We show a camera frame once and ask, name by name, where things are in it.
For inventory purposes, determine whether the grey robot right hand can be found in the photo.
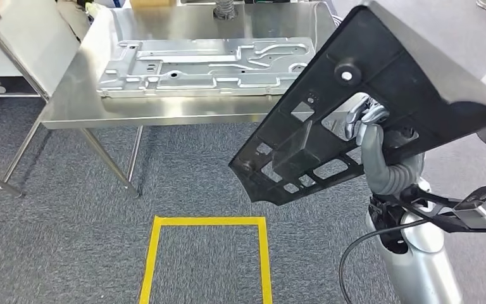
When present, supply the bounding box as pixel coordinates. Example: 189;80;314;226
344;95;397;195

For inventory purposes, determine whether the black plastic car trim part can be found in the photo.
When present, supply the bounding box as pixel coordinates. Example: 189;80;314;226
228;0;486;206

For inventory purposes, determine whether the stainless steel workbench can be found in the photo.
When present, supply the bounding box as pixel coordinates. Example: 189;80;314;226
40;0;341;199

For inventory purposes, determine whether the stamped silver metal plate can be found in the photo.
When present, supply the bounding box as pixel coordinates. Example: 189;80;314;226
97;37;317;100

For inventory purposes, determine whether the black camera bracket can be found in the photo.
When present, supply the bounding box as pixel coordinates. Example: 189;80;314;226
379;184;486;234

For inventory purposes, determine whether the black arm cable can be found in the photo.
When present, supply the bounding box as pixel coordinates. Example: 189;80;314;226
338;218;432;304

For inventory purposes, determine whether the grey corrugated hose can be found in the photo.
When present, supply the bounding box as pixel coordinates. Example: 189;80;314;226
213;0;239;21

